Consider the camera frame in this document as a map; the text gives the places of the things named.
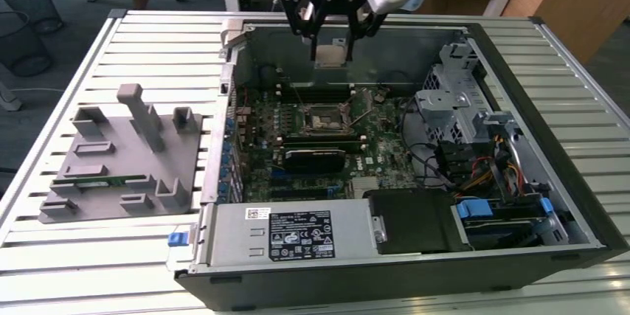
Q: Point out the CPU socket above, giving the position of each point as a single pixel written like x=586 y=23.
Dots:
x=319 y=121

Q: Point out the green RAM stick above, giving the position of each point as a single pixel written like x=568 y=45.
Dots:
x=114 y=180

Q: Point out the silver chipset heatsink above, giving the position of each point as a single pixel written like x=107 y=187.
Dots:
x=366 y=184

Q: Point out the black graphics card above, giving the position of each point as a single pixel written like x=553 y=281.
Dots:
x=315 y=162

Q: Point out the black PC case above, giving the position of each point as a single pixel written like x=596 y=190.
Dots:
x=345 y=285

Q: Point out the white furniture leg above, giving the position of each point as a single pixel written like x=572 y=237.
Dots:
x=8 y=99

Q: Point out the blue disk carrier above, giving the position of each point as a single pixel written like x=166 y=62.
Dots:
x=474 y=211

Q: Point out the blue case latch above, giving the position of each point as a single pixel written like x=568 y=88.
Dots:
x=178 y=239

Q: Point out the silver CPU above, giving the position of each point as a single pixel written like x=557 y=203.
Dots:
x=331 y=57

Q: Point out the black expansion slot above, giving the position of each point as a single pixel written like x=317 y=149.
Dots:
x=298 y=194

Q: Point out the blue bay latch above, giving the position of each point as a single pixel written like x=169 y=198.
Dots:
x=545 y=208

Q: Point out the round coin cell battery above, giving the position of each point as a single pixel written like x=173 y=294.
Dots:
x=379 y=97

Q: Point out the grey parts rack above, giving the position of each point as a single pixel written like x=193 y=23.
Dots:
x=128 y=167

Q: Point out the black plastic shroud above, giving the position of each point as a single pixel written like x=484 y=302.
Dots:
x=413 y=219

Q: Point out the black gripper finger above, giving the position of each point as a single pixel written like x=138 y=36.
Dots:
x=366 y=27
x=301 y=12

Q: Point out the wooden cabinet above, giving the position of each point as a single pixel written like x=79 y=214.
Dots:
x=586 y=5

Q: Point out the green motherboard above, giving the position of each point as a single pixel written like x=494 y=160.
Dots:
x=389 y=145

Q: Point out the silver drive cage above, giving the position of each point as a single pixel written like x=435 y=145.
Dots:
x=438 y=103

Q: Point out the silver power supply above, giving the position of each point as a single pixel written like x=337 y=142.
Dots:
x=237 y=226

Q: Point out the silver disk bay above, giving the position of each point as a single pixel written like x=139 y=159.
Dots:
x=552 y=234

